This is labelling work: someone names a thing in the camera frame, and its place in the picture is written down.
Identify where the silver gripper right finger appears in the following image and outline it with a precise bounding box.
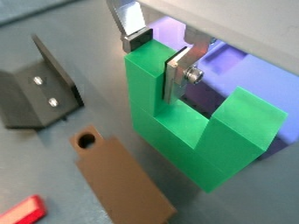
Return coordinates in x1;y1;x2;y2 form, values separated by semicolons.
163;29;211;104

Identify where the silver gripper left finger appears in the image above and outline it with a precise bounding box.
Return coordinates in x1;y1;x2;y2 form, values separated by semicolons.
107;0;154;53

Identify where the green U-shaped block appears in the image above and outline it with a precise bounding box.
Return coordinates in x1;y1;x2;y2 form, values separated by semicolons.
126;40;287;193

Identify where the purple board with cross slot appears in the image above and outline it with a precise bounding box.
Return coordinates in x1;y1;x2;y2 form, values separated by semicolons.
148;16;299;160

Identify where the brown T-shaped block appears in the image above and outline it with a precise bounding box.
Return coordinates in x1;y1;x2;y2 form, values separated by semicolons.
70;125;176;224

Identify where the small red block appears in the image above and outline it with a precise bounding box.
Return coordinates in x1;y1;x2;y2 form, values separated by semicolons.
0;194;47;224

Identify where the dark grey bracket block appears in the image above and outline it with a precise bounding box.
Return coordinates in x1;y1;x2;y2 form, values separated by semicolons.
0;35;84;130

